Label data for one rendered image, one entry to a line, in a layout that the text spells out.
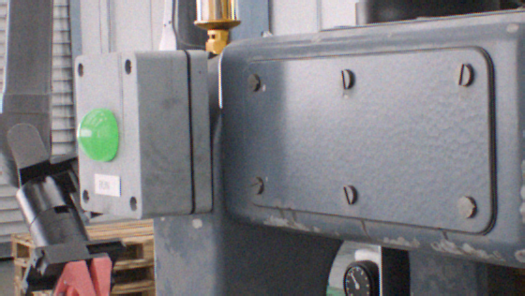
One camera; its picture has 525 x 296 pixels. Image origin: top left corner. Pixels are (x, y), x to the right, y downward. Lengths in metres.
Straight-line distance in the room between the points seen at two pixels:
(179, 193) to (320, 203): 0.09
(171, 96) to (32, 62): 0.73
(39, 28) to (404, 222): 0.90
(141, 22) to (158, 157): 8.61
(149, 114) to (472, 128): 0.20
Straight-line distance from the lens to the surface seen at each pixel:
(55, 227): 1.16
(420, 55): 0.46
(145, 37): 9.19
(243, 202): 0.58
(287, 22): 9.26
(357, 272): 0.80
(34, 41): 1.31
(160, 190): 0.57
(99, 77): 0.60
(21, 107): 1.24
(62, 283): 1.14
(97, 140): 0.58
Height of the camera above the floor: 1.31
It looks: 3 degrees down
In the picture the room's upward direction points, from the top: 2 degrees counter-clockwise
